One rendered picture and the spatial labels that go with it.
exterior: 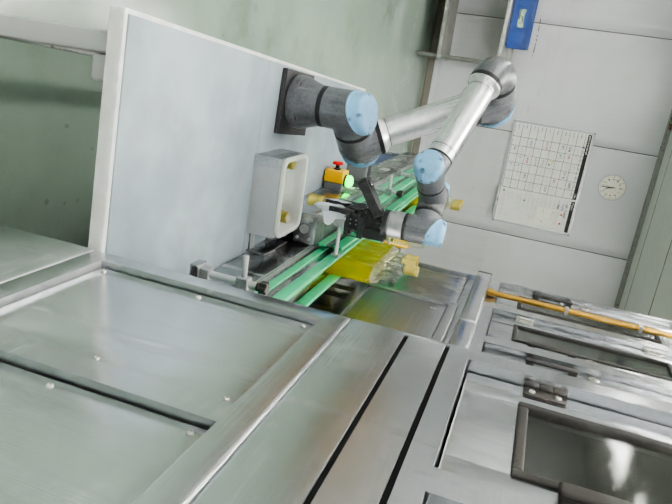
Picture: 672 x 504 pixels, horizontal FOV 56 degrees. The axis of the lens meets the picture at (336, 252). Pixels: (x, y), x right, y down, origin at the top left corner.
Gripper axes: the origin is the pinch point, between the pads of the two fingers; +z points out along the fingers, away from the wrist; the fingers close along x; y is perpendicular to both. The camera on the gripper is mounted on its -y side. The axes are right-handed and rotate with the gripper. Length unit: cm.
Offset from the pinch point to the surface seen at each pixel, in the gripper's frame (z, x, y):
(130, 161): 17, -64, -17
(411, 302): -26, 31, 36
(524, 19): -12, 548, -81
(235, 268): 12.6, -24.7, 15.5
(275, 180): 10.3, -9.4, -5.5
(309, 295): -2.6, -7.7, 25.4
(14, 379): -3, -114, -3
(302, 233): 7.4, 8.9, 13.5
